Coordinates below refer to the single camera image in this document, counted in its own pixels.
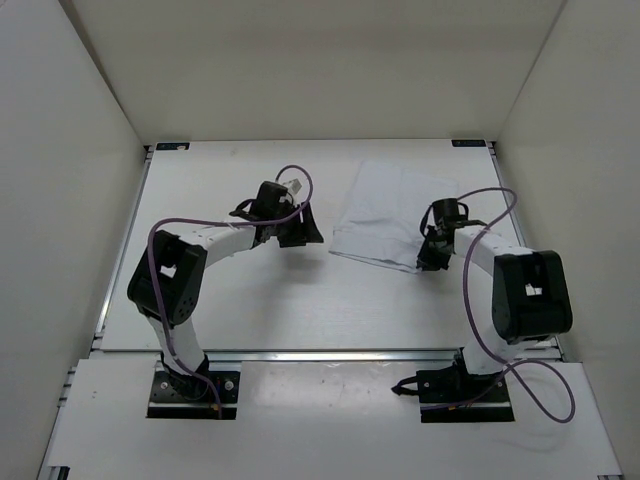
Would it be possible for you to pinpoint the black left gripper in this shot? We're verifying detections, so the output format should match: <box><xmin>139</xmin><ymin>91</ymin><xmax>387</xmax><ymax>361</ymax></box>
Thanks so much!
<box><xmin>271</xmin><ymin>200</ymin><xmax>322</xmax><ymax>248</ymax></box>

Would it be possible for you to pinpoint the white fabric skirt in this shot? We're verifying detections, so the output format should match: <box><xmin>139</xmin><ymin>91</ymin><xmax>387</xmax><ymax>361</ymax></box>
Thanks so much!
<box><xmin>329</xmin><ymin>161</ymin><xmax>458</xmax><ymax>274</ymax></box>

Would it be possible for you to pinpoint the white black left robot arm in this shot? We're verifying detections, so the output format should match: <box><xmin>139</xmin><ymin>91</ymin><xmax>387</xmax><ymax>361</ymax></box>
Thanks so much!
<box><xmin>127</xmin><ymin>199</ymin><xmax>324</xmax><ymax>398</ymax></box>

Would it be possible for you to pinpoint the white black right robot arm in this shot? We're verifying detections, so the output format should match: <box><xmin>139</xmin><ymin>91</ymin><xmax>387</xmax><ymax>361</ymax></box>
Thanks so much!
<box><xmin>417</xmin><ymin>222</ymin><xmax>573</xmax><ymax>401</ymax></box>

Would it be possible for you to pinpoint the blue label sticker right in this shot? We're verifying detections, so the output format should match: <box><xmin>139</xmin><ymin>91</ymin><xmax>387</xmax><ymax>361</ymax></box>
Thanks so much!
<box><xmin>451</xmin><ymin>139</ymin><xmax>486</xmax><ymax>148</ymax></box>

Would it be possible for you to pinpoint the blue label sticker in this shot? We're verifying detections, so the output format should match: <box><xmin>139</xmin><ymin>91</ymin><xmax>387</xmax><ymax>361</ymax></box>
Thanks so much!
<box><xmin>451</xmin><ymin>139</ymin><xmax>486</xmax><ymax>148</ymax></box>
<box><xmin>155</xmin><ymin>142</ymin><xmax>190</xmax><ymax>151</ymax></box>

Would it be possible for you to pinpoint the blue label sticker left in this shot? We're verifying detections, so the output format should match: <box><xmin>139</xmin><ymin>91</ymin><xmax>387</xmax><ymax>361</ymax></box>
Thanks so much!
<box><xmin>155</xmin><ymin>142</ymin><xmax>190</xmax><ymax>151</ymax></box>

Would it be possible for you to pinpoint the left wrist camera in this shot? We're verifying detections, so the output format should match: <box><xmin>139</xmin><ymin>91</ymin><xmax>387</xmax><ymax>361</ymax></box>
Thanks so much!
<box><xmin>249</xmin><ymin>179</ymin><xmax>302</xmax><ymax>221</ymax></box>

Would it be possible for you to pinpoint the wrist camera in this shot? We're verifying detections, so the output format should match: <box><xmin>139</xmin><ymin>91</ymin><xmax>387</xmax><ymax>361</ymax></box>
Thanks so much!
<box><xmin>431</xmin><ymin>198</ymin><xmax>469</xmax><ymax>230</ymax></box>
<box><xmin>249</xmin><ymin>179</ymin><xmax>302</xmax><ymax>221</ymax></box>

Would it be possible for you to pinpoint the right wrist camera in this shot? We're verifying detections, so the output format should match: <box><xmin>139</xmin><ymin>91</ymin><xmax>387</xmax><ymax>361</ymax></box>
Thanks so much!
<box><xmin>431</xmin><ymin>198</ymin><xmax>469</xmax><ymax>230</ymax></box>

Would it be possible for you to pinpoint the aluminium table edge rail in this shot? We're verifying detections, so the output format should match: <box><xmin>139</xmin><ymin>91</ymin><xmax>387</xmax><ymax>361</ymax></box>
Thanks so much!
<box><xmin>207</xmin><ymin>349</ymin><xmax>456</xmax><ymax>363</ymax></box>

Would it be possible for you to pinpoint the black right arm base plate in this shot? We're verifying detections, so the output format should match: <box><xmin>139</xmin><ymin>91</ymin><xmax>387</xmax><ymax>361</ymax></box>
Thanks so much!
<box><xmin>391</xmin><ymin>366</ymin><xmax>515</xmax><ymax>424</ymax></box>

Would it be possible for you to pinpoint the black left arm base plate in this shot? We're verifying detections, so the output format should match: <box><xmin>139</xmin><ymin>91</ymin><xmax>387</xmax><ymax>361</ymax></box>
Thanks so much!
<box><xmin>146</xmin><ymin>366</ymin><xmax>241</xmax><ymax>421</ymax></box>

